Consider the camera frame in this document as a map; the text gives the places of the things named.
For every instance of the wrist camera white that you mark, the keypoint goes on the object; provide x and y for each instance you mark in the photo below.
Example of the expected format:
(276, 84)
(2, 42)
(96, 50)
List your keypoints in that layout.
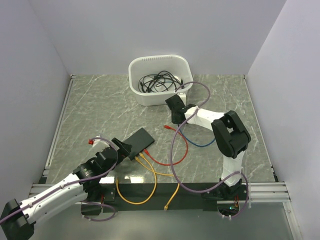
(98, 144)
(182, 95)

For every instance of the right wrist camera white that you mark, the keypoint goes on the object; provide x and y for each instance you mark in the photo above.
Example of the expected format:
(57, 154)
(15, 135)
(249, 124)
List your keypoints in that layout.
(182, 95)

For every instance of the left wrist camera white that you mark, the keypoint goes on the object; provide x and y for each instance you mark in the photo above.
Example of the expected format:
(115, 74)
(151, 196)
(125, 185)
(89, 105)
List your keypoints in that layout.
(98, 144)

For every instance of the black network switch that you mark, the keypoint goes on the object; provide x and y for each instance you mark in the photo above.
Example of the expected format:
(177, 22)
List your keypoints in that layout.
(139, 141)

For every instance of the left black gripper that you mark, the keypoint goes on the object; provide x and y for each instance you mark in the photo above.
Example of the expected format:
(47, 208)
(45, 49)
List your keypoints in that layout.
(124, 149)

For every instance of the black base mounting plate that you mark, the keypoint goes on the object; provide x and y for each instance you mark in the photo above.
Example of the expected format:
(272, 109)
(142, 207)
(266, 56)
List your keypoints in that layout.
(166, 196)

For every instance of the aluminium frame rail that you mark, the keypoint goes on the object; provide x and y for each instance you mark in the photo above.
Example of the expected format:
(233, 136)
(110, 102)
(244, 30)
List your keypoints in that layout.
(259, 192)

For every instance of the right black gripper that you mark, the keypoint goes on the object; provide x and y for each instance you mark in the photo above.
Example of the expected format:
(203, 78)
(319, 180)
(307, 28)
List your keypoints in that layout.
(174, 120)

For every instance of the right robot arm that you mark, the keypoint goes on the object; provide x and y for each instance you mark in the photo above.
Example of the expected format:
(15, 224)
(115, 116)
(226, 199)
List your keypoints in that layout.
(230, 134)

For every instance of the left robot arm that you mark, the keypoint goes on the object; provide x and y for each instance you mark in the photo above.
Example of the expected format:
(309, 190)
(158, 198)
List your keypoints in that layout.
(18, 218)

